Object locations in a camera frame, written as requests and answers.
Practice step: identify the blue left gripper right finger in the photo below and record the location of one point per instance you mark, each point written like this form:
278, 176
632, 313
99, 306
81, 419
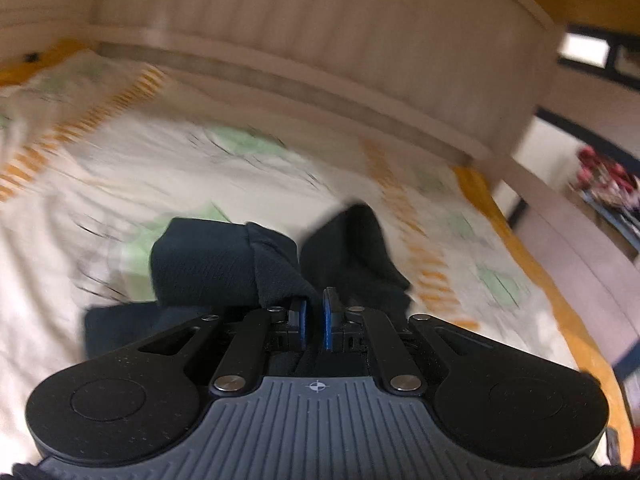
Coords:
369, 334

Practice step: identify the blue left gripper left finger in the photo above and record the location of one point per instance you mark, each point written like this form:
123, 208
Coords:
255, 341

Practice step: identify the dark navy hooded jacket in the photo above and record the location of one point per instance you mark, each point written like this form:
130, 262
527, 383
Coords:
200, 267

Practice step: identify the pile of clothes on shelf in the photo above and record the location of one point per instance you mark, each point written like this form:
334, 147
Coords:
606, 181

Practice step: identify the white leaf-pattern bed sheet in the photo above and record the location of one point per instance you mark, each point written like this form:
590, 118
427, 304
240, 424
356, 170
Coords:
98, 155

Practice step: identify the pale wooden bed frame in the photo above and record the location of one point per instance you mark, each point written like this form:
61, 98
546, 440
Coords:
460, 78

